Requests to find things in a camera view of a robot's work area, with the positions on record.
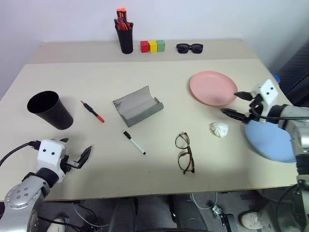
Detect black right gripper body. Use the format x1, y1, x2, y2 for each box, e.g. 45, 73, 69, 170
247, 93, 264, 124

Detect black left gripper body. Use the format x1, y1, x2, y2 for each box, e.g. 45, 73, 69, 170
63, 154, 82, 173

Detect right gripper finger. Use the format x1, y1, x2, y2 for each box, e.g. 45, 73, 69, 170
220, 108, 250, 124
233, 91, 254, 101

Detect crumpled white paper ball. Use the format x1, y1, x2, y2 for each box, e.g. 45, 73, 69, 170
209, 122, 229, 139

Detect empty black cup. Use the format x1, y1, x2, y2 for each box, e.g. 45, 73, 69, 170
27, 90, 74, 131

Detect pink plate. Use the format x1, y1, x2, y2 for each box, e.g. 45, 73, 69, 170
189, 70, 239, 107

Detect light blue plate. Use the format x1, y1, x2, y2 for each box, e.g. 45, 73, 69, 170
244, 119, 297, 164

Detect red and black pen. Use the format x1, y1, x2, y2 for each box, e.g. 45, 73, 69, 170
80, 100, 105, 124

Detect white marker with black cap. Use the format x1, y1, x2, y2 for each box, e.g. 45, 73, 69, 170
122, 130, 147, 156

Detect dark carbon-pattern panel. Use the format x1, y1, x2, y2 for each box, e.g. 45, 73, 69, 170
274, 40, 309, 108

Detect white shoe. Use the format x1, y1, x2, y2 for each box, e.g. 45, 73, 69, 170
48, 217, 66, 232
240, 211, 267, 231

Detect tortoiseshell eyeglasses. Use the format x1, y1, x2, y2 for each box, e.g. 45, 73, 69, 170
174, 131, 196, 174

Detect open grey glasses case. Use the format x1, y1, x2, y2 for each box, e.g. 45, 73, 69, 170
112, 86, 165, 128

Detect black sunglasses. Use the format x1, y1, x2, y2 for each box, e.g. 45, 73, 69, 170
176, 43, 204, 55

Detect black pen holder cup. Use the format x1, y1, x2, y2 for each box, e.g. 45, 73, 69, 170
114, 19, 134, 55

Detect orange highlighter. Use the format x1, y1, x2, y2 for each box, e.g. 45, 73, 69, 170
116, 7, 128, 20

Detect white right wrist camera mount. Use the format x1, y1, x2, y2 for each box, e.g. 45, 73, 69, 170
251, 79, 280, 125

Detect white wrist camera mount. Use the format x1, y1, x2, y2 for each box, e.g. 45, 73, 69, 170
251, 79, 280, 125
36, 139, 67, 183

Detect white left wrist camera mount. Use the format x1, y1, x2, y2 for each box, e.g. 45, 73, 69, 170
36, 139, 67, 183

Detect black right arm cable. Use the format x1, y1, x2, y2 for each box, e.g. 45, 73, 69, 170
250, 106, 309, 122

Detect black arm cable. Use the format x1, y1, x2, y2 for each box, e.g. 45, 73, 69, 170
0, 141, 41, 167
250, 106, 309, 122

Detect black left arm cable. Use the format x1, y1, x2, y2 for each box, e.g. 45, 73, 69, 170
0, 141, 41, 167

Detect black floor cable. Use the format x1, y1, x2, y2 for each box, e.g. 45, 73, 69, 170
71, 200, 111, 229

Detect white floor cable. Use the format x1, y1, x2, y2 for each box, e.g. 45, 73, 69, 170
191, 192, 218, 210

